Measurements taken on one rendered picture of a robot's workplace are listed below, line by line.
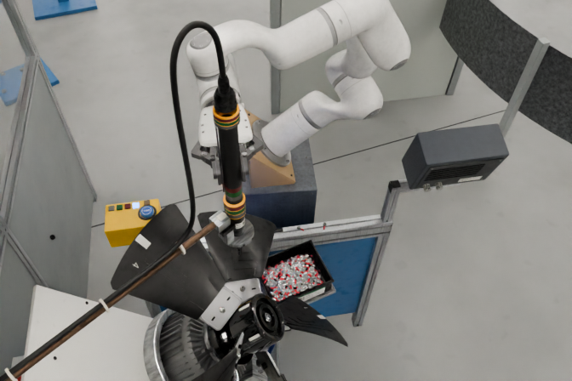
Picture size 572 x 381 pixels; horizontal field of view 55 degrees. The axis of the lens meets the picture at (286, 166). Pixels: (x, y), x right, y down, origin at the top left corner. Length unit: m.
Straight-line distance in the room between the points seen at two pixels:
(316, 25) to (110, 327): 0.82
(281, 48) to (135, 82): 2.69
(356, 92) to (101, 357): 1.02
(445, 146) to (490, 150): 0.13
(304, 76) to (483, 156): 1.78
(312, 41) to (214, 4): 3.25
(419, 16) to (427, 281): 1.46
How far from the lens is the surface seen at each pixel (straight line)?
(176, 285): 1.25
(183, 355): 1.36
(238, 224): 1.11
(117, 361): 1.35
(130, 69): 3.88
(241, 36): 1.09
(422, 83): 3.60
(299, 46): 1.16
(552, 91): 2.79
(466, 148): 1.69
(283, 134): 1.81
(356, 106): 1.70
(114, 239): 1.72
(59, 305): 1.31
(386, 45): 1.32
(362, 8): 1.21
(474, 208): 3.17
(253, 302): 1.29
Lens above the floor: 2.42
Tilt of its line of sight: 50 degrees down
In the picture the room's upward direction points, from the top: 2 degrees clockwise
